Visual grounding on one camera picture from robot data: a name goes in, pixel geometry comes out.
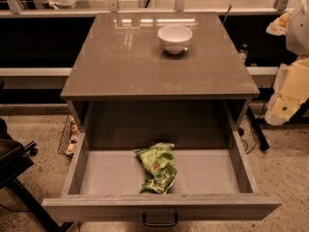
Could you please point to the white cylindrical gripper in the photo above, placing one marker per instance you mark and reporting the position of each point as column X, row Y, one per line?
column 298, row 33

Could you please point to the green jalapeno chip bag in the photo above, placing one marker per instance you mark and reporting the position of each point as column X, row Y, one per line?
column 160, row 166

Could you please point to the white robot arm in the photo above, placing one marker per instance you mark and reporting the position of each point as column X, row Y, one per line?
column 297, row 35

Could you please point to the grey counter cabinet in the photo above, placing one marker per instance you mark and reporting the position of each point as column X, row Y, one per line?
column 122, row 60

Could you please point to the open grey top drawer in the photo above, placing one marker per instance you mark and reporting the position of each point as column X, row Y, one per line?
column 214, row 180

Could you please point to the white ceramic bowl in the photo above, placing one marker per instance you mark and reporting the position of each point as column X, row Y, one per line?
column 174, row 38

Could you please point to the black stand leg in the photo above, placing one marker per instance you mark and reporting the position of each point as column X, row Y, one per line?
column 257, row 129

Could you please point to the black office chair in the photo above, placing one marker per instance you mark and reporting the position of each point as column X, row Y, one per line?
column 14, row 160

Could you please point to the wire basket with snacks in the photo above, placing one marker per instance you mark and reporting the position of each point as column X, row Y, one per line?
column 69, row 138

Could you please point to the black drawer handle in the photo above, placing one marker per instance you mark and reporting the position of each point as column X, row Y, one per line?
column 160, row 221

